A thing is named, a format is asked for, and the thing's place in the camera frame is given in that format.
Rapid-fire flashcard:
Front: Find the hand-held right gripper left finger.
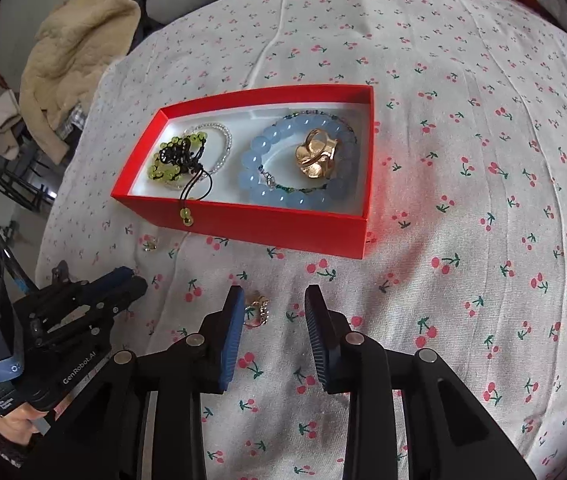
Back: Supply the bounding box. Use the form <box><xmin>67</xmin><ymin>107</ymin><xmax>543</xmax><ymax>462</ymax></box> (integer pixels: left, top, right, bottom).
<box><xmin>28</xmin><ymin>285</ymin><xmax>245</xmax><ymax>480</ymax></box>

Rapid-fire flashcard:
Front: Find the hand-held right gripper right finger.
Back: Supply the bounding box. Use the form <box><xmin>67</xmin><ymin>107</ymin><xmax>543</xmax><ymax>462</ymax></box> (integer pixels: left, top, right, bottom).
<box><xmin>304</xmin><ymin>284</ymin><xmax>538</xmax><ymax>480</ymax></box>

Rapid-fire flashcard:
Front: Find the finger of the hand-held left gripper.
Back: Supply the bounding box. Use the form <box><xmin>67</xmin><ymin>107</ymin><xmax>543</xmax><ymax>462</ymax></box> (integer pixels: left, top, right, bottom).
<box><xmin>80</xmin><ymin>266</ymin><xmax>137</xmax><ymax>294</ymax></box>
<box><xmin>83</xmin><ymin>275</ymin><xmax>149</xmax><ymax>320</ymax></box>

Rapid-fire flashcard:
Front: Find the small gold earring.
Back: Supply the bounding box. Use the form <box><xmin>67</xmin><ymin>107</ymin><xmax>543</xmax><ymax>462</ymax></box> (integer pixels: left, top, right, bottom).
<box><xmin>244</xmin><ymin>295</ymin><xmax>270</xmax><ymax>328</ymax></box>

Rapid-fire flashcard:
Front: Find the green bead black cord bracelet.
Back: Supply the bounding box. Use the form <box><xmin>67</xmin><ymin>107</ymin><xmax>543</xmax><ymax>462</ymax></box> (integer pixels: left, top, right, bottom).
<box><xmin>149</xmin><ymin>130</ymin><xmax>215</xmax><ymax>227</ymax></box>

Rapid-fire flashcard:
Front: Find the red cardboard box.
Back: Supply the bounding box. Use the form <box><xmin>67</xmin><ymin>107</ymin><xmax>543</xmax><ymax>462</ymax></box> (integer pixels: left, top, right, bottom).
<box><xmin>110</xmin><ymin>84</ymin><xmax>375</xmax><ymax>260</ymax></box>

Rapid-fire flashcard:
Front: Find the thin green bead bracelet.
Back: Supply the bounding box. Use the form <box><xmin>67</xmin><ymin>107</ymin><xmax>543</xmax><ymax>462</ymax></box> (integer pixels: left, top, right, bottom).
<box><xmin>258</xmin><ymin>109</ymin><xmax>360</xmax><ymax>194</ymax></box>

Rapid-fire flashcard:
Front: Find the blue bead bracelet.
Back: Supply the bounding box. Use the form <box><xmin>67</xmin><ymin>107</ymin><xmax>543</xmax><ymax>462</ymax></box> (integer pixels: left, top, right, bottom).
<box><xmin>237</xmin><ymin>116</ymin><xmax>357</xmax><ymax>211</ymax></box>

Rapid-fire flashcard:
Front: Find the clear bead bracelet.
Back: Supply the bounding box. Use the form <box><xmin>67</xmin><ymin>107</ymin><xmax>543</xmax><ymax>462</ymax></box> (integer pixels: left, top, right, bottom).
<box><xmin>183</xmin><ymin>122</ymin><xmax>234</xmax><ymax>172</ymax></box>

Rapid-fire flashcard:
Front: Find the gold flower ring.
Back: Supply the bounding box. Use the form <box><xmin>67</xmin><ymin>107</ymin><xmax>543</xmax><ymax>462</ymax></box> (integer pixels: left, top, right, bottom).
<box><xmin>294</xmin><ymin>129</ymin><xmax>343</xmax><ymax>180</ymax></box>

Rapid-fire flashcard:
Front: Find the person's left hand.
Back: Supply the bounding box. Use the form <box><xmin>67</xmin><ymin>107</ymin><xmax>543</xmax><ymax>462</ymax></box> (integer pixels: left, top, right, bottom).
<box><xmin>0</xmin><ymin>404</ymin><xmax>56</xmax><ymax>447</ymax></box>

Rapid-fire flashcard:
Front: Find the black metal rack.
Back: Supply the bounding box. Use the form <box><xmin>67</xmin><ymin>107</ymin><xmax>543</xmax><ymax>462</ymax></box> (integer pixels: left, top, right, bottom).
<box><xmin>0</xmin><ymin>140</ymin><xmax>64</xmax><ymax>213</ymax></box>

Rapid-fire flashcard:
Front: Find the light cloth on rack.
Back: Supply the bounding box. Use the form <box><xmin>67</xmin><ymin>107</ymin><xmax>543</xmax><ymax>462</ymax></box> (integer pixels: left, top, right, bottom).
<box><xmin>0</xmin><ymin>89</ymin><xmax>30</xmax><ymax>162</ymax></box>

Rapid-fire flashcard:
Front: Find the beige fleece blanket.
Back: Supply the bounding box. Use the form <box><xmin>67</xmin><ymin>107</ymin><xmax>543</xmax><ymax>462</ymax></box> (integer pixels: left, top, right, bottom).
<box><xmin>20</xmin><ymin>0</ymin><xmax>156</xmax><ymax>157</ymax></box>

